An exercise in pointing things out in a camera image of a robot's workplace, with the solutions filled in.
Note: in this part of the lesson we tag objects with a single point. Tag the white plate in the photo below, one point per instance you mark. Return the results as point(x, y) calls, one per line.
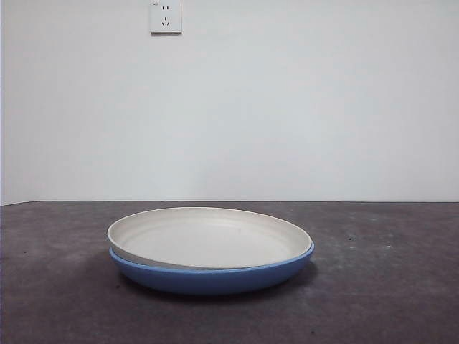
point(208, 236)

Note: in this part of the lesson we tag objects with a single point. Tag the blue plate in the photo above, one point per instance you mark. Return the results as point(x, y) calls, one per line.
point(215, 281)

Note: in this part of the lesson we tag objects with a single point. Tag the white wall socket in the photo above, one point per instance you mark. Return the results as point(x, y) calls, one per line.
point(165, 18)

